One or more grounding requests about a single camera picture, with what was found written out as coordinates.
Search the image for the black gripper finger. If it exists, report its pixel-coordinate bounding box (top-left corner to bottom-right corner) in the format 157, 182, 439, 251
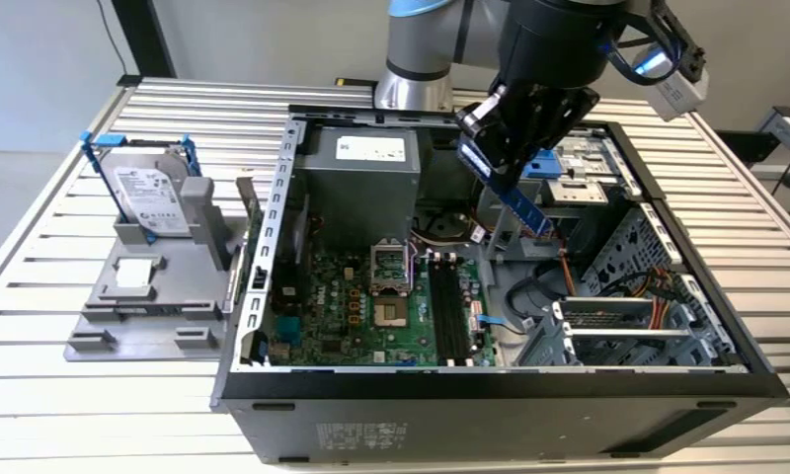
453, 86, 535, 174
523, 88, 601, 152

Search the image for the blue RAM stick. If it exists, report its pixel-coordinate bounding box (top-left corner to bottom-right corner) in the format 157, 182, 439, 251
456, 137, 557, 240

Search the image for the black RAM slot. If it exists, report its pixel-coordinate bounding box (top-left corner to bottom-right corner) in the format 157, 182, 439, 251
433, 251, 459, 367
425, 251, 449, 367
451, 251, 477, 367
443, 251, 468, 367

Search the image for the blue plastic drive latch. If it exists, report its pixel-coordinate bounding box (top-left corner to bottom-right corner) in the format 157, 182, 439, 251
525, 146, 563, 180

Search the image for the metal optical drive cage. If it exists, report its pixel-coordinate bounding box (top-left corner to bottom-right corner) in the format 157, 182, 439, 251
481, 125, 637, 261

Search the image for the grey power supply unit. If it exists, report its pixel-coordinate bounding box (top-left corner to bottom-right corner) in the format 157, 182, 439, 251
299, 126, 424, 251

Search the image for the CPU socket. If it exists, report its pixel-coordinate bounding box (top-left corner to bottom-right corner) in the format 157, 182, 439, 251
373, 294, 415, 328

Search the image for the black case fan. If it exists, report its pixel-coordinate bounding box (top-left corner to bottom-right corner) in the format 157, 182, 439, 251
271, 195, 316, 317

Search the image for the metal disk bay cage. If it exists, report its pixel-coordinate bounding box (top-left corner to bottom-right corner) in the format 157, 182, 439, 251
517, 294, 733, 367

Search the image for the green motherboard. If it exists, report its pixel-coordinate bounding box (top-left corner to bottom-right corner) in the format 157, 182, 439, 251
267, 244, 503, 367

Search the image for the hard disk in blue carrier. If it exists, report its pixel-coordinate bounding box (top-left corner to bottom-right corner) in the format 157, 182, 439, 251
77, 131, 203, 246

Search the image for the black open PC case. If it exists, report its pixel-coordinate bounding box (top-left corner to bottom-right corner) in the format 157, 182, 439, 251
208, 103, 790, 465

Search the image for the grey parts rack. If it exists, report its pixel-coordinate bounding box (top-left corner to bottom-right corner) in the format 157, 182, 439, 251
63, 177, 249, 362

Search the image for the silver CPU chip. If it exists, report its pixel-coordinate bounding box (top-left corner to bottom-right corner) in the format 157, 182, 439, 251
115, 257, 157, 288

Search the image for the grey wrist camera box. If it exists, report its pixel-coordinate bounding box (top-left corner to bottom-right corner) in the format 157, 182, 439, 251
644, 73, 712, 123

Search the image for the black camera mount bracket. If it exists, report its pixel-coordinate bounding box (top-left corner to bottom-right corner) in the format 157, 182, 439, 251
631, 0, 711, 88

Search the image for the grey white wire bundle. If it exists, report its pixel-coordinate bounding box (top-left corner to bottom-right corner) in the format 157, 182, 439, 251
408, 227, 477, 249

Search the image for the orange wire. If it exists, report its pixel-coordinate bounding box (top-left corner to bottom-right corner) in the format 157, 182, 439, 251
557, 248, 579, 298

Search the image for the thin wire locking lever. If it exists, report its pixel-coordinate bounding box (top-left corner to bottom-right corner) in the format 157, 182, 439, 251
400, 239, 416, 297

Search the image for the metal socket cover frame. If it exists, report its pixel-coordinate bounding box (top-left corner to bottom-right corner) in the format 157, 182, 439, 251
367, 239, 415, 297

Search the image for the red yellow wire bundle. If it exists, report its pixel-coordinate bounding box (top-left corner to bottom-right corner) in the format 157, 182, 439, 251
643, 266, 675, 332

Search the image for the black vertical frame post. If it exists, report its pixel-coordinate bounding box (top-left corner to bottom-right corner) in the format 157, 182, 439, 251
109, 0, 177, 80

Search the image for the thin black wall cable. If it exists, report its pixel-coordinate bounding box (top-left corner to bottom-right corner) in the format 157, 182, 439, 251
97, 0, 137, 76

